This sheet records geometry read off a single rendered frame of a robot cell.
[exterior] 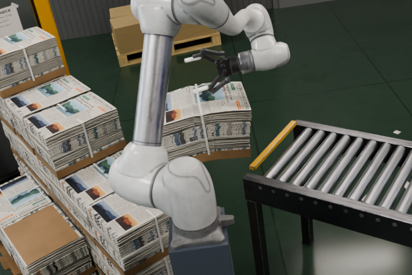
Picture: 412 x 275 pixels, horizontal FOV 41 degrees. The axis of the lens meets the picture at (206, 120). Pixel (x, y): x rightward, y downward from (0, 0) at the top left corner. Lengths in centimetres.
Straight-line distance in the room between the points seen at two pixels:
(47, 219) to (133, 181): 108
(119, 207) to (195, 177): 72
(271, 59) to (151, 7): 62
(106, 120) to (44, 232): 61
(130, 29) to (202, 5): 407
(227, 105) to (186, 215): 63
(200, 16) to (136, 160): 52
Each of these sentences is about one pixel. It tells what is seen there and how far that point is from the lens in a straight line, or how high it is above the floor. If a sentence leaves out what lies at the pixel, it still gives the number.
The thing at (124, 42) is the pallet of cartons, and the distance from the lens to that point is 586.
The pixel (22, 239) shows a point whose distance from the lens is 283.
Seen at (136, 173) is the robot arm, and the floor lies 123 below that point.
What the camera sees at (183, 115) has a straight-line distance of 226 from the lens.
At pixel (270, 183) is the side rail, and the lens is 245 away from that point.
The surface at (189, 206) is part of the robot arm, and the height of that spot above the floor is 116.
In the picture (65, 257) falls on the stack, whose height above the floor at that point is 54.
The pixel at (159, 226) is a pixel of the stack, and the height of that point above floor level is 77.
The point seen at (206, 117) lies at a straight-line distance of 225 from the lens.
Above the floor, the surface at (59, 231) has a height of 60.
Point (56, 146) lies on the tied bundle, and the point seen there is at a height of 100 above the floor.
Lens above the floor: 226
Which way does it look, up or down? 29 degrees down
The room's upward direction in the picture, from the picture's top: 9 degrees counter-clockwise
